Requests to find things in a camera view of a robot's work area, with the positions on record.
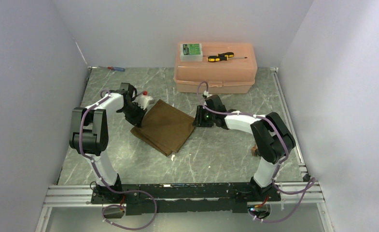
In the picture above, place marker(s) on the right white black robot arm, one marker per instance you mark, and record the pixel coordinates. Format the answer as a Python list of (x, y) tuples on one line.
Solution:
[(272, 138)]

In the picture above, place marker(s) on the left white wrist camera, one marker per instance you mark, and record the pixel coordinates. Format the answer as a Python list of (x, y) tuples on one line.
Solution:
[(143, 100)]

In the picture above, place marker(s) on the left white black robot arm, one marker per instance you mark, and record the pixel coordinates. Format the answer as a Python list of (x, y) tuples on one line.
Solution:
[(89, 131)]

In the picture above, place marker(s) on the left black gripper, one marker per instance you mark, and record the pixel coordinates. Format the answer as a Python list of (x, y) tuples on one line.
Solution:
[(137, 121)]

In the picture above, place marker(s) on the wooden spoon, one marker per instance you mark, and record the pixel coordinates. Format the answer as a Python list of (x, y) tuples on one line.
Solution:
[(254, 150)]

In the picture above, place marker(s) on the pink plastic storage box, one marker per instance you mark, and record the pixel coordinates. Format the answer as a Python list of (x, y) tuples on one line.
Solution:
[(237, 75)]

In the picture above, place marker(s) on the blue red screwdriver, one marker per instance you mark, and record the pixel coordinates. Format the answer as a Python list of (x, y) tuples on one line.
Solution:
[(118, 69)]

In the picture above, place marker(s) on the green white small box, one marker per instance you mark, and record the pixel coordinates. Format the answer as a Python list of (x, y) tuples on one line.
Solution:
[(191, 52)]

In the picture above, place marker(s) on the brown cloth napkin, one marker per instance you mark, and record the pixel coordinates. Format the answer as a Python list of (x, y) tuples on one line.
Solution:
[(165, 128)]

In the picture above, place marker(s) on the yellow black screwdriver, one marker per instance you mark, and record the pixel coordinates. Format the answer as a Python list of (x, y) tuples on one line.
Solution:
[(222, 57)]

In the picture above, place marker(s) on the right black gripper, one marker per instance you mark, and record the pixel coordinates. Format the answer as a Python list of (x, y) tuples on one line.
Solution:
[(199, 121)]

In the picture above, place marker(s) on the aluminium frame rail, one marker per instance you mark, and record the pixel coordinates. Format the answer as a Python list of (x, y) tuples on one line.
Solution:
[(80, 196)]

